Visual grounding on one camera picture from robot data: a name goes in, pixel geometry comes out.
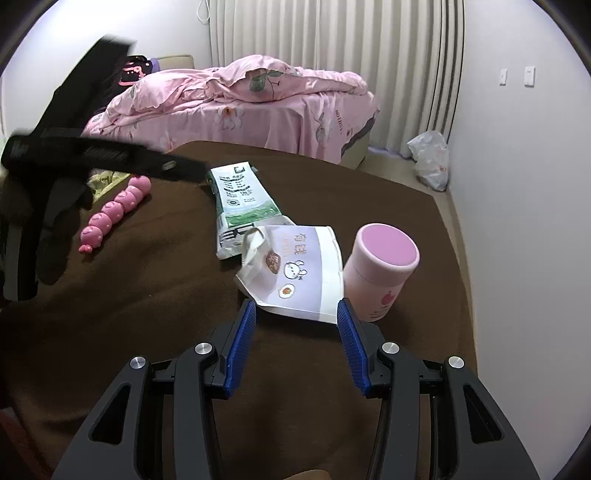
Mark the pink bed with duvet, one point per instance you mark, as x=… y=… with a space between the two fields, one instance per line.
x=257 y=101

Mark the beige headboard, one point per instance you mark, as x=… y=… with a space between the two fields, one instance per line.
x=175 y=62

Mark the black pink Kitty blanket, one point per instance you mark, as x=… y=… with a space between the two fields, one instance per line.
x=135 y=68

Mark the pink cylindrical cup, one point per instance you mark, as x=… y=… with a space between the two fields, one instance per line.
x=382 y=260

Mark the white wall socket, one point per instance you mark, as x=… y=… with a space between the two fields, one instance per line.
x=530 y=76

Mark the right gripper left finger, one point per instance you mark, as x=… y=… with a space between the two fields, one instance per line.
x=234 y=352

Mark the white plastic bag on floor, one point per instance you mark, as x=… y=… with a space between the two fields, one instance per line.
x=431 y=156

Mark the white striped curtain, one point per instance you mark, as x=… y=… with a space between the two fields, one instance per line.
x=410 y=53

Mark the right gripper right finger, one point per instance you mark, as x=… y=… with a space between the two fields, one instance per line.
x=361 y=341

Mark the white lilac bunny bag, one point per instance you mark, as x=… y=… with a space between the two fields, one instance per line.
x=293 y=271

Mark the green white milk bag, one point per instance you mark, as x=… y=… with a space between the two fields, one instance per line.
x=242 y=203

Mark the yellow plastic trash bag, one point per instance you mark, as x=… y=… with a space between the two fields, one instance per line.
x=102 y=182

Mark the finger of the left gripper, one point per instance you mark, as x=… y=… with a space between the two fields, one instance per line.
x=141 y=161

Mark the white wall switch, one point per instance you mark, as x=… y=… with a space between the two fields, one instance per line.
x=503 y=77

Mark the pink caterpillar toy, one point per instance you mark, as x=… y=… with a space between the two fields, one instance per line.
x=101 y=223

